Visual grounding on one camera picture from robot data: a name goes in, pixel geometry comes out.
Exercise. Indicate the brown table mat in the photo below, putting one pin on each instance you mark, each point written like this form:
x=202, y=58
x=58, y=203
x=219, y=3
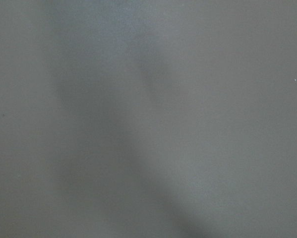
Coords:
x=148, y=118

